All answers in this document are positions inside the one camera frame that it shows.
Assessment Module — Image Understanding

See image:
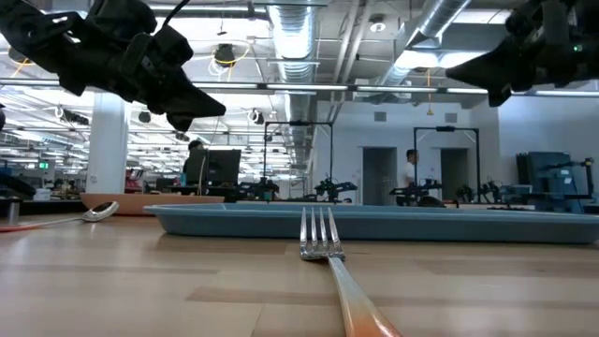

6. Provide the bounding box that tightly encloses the black metal rig frame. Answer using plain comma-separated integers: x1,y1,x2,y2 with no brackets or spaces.
263,120,335,194
413,125,482,203

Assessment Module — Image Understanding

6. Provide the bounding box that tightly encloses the steel spoon with red handle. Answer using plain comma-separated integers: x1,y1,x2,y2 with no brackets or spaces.
0,200,121,234

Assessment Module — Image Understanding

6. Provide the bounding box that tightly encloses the grey door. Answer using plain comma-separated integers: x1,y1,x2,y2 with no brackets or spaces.
361,146,399,207
440,148,470,200

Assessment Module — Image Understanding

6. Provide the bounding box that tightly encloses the person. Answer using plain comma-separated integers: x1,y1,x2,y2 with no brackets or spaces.
402,148,419,189
182,139,208,186

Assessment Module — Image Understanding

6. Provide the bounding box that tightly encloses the steel fork with orange handle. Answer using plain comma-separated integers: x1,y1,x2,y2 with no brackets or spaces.
299,206,403,337

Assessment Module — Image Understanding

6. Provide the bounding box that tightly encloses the white pillar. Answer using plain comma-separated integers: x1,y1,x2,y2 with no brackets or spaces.
85,92,133,196

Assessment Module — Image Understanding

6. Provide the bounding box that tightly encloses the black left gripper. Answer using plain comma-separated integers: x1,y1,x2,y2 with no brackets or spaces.
58,0,227,133

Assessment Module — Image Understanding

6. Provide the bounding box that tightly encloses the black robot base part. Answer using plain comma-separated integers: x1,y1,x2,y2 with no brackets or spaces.
0,169,37,201

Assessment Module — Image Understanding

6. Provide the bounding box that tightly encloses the long ceiling light strip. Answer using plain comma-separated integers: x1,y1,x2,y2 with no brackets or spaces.
0,78,599,97

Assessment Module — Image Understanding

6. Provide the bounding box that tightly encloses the blue plastic tray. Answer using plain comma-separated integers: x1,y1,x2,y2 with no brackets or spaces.
143,201,599,245

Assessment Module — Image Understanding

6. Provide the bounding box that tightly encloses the black computer monitor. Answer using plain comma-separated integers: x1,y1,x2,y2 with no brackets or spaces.
184,149,242,186

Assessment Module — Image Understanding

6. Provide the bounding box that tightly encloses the metal post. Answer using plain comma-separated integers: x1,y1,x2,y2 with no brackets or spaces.
6,198,22,226

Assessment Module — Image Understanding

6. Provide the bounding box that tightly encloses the peach plate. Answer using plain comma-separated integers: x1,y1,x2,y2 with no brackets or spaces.
80,192,226,217

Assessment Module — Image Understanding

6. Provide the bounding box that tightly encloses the silver ventilation duct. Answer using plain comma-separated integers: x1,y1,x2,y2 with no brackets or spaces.
373,0,473,93
267,0,321,170

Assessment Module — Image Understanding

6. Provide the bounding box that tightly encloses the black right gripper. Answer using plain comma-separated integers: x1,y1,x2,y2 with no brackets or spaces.
445,0,579,109

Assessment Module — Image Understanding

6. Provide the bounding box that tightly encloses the blue equipment cabinet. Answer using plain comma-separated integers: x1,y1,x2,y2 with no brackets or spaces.
515,151,596,214

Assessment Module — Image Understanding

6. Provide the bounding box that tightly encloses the black ceiling device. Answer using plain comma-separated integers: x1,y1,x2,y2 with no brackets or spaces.
213,42,237,67

